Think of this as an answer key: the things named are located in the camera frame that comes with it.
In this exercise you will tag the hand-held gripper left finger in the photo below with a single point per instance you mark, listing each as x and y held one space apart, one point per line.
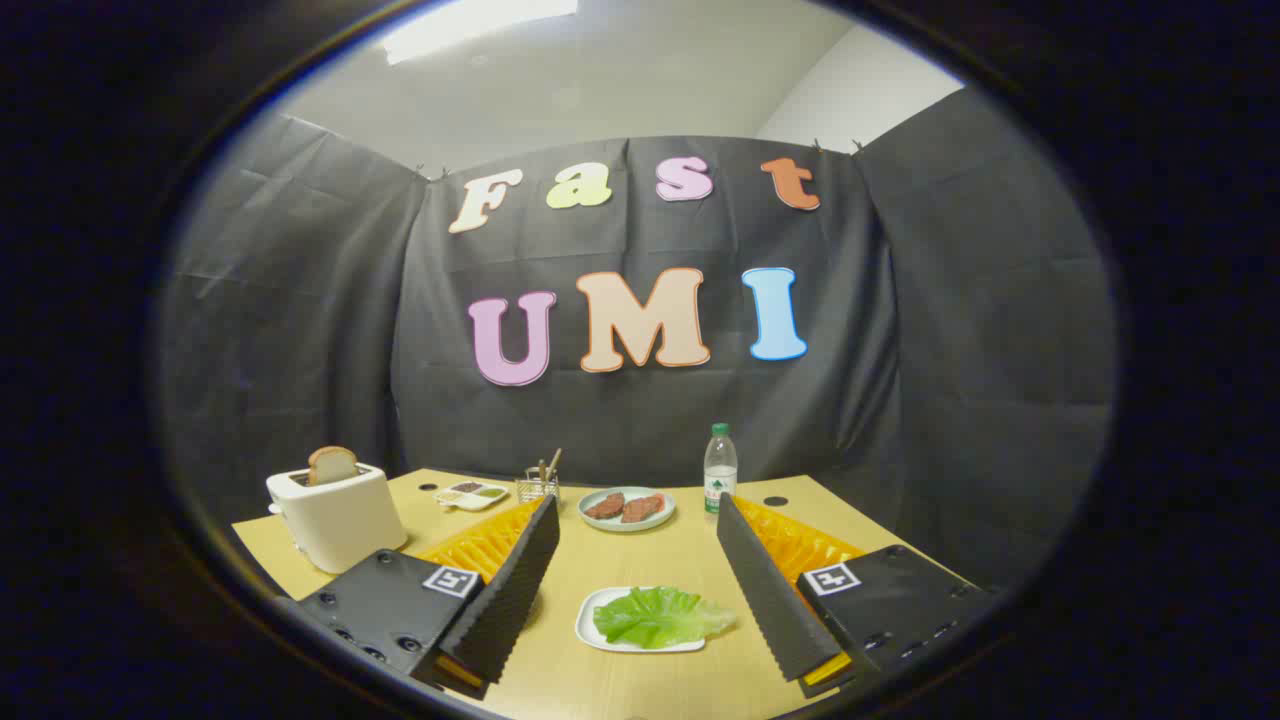
510 590

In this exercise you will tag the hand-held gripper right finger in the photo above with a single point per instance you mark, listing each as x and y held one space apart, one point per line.
770 600

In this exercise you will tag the green lettuce leaf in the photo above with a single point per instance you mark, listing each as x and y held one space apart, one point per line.
660 618

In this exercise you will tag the toasted bread slice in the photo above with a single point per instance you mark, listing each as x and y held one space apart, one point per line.
332 466

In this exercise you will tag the white square plate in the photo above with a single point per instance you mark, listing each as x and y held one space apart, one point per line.
586 625

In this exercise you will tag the white divided condiment dish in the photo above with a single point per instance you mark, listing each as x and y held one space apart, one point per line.
472 495

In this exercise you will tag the brown meat patty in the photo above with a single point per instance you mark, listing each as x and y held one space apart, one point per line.
605 506
643 508

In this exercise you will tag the pale green round plate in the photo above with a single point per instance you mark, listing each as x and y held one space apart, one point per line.
627 526

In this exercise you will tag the brown wooden spoon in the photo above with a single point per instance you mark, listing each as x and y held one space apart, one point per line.
554 463

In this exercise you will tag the clear plastic water bottle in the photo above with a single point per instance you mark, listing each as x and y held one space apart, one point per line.
720 475

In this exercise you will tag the cream white toaster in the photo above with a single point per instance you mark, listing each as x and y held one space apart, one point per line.
345 520

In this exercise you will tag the black backdrop cloth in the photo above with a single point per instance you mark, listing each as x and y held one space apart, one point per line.
300 330

